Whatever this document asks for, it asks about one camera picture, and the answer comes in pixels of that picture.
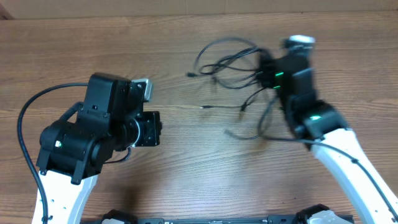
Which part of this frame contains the thin black usb cable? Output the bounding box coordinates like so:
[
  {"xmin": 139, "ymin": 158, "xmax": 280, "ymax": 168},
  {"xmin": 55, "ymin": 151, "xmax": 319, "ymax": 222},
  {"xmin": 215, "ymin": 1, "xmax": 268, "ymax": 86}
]
[{"xmin": 198, "ymin": 86, "xmax": 280, "ymax": 141}]

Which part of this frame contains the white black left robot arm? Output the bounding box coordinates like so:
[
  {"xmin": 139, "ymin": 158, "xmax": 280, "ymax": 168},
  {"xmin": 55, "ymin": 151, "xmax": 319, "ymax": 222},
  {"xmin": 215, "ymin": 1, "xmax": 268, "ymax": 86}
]
[{"xmin": 33, "ymin": 73, "xmax": 162, "ymax": 223}]

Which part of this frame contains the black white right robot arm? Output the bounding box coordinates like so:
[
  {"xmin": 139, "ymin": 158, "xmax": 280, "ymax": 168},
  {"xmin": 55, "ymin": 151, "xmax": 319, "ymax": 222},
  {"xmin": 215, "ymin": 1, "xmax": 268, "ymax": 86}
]
[{"xmin": 257, "ymin": 50, "xmax": 397, "ymax": 223}]

